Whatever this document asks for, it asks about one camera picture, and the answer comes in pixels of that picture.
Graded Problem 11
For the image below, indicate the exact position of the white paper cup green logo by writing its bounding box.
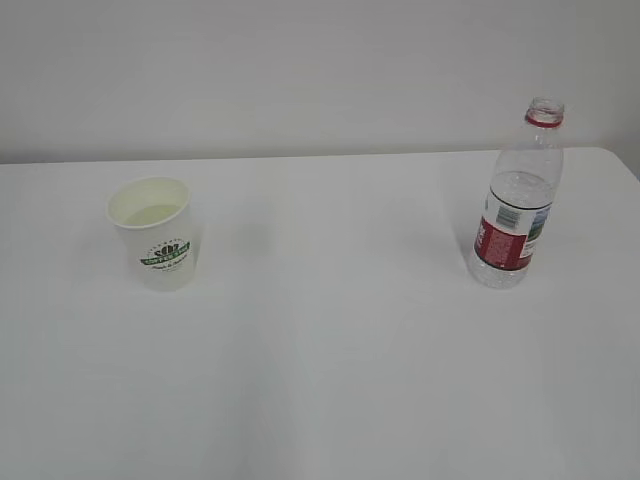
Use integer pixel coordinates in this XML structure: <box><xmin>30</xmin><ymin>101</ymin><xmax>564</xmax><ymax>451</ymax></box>
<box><xmin>106</xmin><ymin>177</ymin><xmax>195</xmax><ymax>292</ymax></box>

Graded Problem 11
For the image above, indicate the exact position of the clear water bottle red label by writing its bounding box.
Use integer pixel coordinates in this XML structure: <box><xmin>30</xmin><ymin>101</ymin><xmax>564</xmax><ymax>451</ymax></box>
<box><xmin>468</xmin><ymin>97</ymin><xmax>565</xmax><ymax>289</ymax></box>

